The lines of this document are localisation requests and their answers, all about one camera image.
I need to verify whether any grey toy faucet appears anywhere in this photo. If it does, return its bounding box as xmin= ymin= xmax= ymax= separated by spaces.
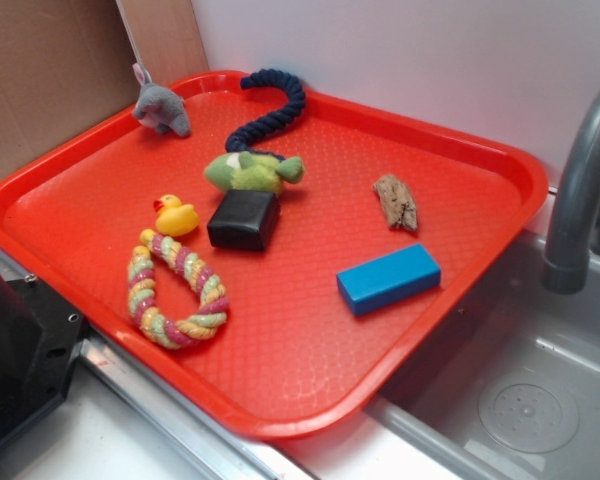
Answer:
xmin=541 ymin=91 xmax=600 ymax=294

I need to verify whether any grey plush mouse toy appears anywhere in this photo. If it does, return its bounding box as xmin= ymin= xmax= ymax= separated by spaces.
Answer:
xmin=132 ymin=63 xmax=191 ymax=138

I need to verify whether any multicolour rope ring toy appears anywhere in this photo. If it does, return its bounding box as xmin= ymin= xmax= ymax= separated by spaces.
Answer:
xmin=127 ymin=229 xmax=229 ymax=350

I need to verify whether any black cube block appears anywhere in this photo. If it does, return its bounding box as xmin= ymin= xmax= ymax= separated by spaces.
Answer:
xmin=207 ymin=189 xmax=280 ymax=251

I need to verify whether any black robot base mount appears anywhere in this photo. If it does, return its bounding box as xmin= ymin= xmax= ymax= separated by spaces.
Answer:
xmin=0 ymin=273 xmax=86 ymax=451

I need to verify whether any red plastic tray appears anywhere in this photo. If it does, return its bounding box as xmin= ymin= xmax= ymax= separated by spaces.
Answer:
xmin=0 ymin=71 xmax=548 ymax=440

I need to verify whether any brown cardboard panel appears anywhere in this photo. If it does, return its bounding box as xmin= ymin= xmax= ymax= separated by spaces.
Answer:
xmin=0 ymin=1 xmax=208 ymax=180

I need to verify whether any brown wood chip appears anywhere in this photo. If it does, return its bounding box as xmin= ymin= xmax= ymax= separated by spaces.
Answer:
xmin=373 ymin=174 xmax=419 ymax=232

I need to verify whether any blue rectangular block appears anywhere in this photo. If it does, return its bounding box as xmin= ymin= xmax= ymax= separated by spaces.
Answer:
xmin=336 ymin=244 xmax=441 ymax=316

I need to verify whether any navy blue rope toy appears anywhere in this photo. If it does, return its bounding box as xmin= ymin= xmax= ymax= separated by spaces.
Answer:
xmin=224 ymin=69 xmax=306 ymax=162

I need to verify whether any grey toy sink basin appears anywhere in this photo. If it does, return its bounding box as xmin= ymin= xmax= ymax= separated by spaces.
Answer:
xmin=364 ymin=232 xmax=600 ymax=480

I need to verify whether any green plush fish toy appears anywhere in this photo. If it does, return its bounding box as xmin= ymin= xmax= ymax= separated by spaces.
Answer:
xmin=204 ymin=151 xmax=306 ymax=196

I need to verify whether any yellow rubber duck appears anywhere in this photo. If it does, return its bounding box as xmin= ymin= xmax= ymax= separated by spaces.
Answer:
xmin=153 ymin=194 xmax=200 ymax=236

